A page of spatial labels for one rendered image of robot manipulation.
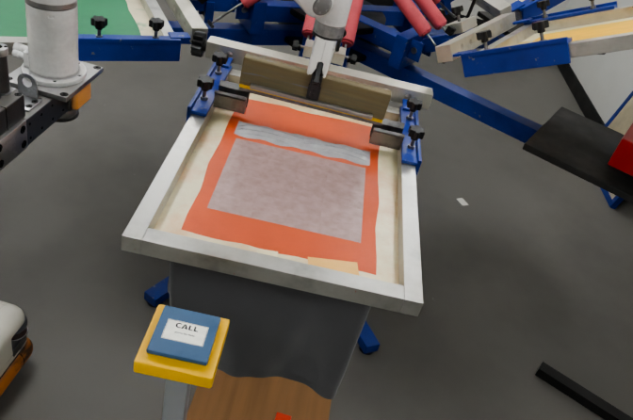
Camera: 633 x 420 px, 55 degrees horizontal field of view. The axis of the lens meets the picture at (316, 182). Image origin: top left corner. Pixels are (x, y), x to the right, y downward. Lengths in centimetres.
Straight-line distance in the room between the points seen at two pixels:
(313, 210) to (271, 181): 13
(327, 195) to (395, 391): 108
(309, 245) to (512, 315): 168
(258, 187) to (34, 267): 134
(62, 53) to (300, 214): 59
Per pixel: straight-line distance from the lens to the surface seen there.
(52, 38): 133
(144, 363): 106
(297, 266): 119
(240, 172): 146
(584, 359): 286
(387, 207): 147
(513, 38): 219
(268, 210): 136
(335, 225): 136
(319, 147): 160
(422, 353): 250
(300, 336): 145
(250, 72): 158
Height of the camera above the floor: 180
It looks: 35 degrees down
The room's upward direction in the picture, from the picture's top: 14 degrees clockwise
